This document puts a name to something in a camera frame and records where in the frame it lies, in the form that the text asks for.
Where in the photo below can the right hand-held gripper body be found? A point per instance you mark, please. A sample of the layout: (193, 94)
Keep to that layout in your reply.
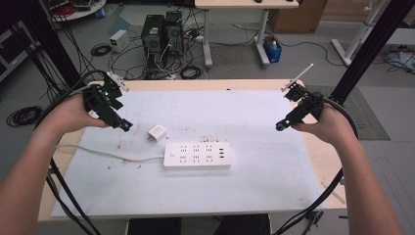
(305, 101)

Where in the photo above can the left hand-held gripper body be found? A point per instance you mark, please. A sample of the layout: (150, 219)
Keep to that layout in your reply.
(98, 99)

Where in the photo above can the person's left hand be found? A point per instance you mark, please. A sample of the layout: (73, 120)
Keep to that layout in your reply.
(73, 114)

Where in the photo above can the person's right hand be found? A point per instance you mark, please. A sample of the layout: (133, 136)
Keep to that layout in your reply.
(329, 125)

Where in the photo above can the white charger adapter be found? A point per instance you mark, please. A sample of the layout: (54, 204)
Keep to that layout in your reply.
(157, 132)

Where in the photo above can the blue open box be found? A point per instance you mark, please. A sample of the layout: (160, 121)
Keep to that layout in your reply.
(272, 49)

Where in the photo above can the small white box device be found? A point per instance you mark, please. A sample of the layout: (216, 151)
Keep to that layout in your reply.
(118, 39)

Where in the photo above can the grey floor mat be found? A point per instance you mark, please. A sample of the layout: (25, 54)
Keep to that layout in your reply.
(365, 120)

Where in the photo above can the black computer tower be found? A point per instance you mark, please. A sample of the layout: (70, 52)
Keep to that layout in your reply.
(174, 31)
(152, 39)

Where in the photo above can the white power strip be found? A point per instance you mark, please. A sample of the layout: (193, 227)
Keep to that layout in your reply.
(197, 155)

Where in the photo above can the brown cardboard box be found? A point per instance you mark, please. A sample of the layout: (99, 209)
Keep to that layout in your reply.
(298, 16)

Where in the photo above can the wooden table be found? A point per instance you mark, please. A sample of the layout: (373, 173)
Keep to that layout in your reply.
(208, 84)

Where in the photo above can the white metal stand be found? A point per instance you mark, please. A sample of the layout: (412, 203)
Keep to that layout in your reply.
(360, 32)

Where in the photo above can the round white table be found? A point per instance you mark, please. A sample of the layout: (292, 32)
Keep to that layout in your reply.
(78, 8)

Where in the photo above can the white table mat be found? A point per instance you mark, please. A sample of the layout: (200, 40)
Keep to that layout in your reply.
(208, 189)

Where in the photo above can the white-legged wooden desk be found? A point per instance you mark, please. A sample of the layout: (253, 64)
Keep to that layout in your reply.
(244, 4)

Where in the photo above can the black metal frame post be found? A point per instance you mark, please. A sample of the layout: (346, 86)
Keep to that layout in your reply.
(49, 42)
(372, 45)

